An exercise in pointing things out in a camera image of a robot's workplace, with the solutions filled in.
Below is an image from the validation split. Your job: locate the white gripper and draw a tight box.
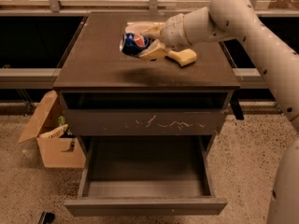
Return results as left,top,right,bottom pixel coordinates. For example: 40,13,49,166
137,13,190,61

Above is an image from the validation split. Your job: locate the blue pepsi can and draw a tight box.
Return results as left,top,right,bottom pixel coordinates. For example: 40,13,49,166
120,33,150,57

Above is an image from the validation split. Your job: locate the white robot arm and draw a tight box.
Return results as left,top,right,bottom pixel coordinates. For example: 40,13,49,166
140,0,299,224

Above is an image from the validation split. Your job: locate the dark grey drawer cabinet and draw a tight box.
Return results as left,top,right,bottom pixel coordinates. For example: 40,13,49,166
52,11,242,142

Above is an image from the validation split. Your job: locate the top drawer scratched front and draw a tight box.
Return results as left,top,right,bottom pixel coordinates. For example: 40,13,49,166
64,109,226,136

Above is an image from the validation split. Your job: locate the open middle drawer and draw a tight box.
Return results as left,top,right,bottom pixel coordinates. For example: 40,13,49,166
64,136,227,217

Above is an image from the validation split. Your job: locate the white ceramic bowl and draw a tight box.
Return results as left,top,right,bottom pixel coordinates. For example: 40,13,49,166
125,21,162,35

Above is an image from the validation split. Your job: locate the yellow sponge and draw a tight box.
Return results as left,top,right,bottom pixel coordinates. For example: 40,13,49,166
167,49,197,67

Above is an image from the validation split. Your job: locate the brown cardboard box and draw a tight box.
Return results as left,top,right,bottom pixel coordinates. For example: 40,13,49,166
19,91,86,168

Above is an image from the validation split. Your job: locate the black object on floor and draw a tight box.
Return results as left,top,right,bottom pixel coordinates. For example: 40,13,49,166
38,212,55,224

